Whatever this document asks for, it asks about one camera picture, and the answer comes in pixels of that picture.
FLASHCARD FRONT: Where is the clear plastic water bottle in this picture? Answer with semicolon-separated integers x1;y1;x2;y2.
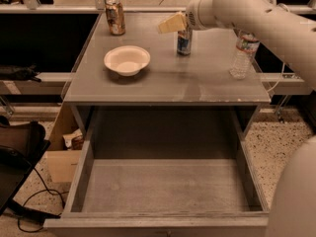
229;31;260;80

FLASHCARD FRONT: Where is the red bull can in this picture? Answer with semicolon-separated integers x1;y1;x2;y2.
177;28;193;55

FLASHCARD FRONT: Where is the metal railing frame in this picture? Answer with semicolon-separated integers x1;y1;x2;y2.
0;0;316;16

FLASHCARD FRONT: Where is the black cable on floor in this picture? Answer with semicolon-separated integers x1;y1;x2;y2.
6;167;69;234

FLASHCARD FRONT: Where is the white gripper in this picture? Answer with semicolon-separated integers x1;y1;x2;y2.
158;0;217;34

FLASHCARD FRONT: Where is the cardboard box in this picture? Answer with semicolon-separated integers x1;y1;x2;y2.
46;105;81;183

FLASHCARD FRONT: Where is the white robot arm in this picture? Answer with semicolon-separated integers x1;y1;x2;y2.
158;0;316;237

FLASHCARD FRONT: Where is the black bag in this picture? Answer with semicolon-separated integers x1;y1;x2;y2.
0;116;50;213

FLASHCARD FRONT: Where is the orange soda can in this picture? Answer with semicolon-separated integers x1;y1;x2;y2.
106;0;125;36

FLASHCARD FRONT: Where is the white paper bowl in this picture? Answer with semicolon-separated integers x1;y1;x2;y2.
104;45;150;76

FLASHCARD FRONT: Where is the white cable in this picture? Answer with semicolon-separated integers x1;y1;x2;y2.
266;62;287;94

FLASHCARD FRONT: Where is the grey cabinet desk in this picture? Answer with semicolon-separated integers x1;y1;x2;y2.
64;13;270;146

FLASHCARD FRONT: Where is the crumpled snack bag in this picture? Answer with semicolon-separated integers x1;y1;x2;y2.
63;129;84;150

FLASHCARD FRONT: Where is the open grey top drawer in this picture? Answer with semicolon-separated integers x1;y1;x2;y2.
44;107;269;237

